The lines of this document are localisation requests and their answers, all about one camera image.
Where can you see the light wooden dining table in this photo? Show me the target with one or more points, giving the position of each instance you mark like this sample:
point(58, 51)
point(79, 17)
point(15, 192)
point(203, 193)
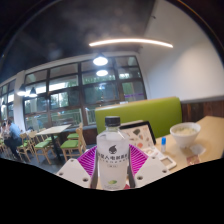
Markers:
point(53, 129)

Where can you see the group of green-seated wooden chairs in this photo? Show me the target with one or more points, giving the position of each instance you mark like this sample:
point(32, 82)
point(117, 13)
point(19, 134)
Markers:
point(43, 145)

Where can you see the round white ceiling lamp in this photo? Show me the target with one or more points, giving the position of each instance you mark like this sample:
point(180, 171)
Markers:
point(100, 60)

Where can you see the white bowl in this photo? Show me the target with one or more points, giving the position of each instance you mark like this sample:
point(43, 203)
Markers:
point(185, 133)

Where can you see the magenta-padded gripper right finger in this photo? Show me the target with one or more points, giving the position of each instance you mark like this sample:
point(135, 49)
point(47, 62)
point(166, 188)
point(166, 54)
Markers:
point(150, 170)

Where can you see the group of black pendant lamps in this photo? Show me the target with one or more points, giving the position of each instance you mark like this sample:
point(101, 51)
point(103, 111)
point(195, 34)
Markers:
point(32, 92)

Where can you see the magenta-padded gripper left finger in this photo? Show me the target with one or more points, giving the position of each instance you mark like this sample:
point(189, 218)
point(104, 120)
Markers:
point(71, 171)

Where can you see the small brown packet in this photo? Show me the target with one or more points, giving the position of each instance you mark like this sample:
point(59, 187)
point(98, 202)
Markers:
point(193, 160)

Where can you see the small blue-capped tube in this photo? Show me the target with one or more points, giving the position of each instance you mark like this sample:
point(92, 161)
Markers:
point(163, 146)

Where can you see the green upholstered bench back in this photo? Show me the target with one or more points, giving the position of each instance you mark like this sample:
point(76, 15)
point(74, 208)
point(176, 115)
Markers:
point(156, 115)

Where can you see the dark-framed window wall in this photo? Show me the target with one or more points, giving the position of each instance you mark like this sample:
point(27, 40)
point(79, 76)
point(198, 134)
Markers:
point(70, 96)

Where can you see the person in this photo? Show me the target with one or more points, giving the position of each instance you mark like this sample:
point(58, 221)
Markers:
point(14, 136)

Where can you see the curved linear ceiling light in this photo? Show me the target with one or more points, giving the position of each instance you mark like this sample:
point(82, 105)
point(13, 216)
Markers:
point(130, 41)

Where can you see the white napkin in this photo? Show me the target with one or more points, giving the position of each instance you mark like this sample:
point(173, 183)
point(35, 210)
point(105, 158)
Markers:
point(197, 149)

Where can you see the clear plastic water bottle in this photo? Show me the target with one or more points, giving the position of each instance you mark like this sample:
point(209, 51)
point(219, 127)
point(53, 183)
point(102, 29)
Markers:
point(112, 156)

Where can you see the sticker-covered tablet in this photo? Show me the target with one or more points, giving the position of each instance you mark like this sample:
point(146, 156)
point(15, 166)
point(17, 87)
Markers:
point(140, 135)

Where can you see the small white flat device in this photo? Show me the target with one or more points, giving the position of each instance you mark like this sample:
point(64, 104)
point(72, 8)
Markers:
point(168, 162)

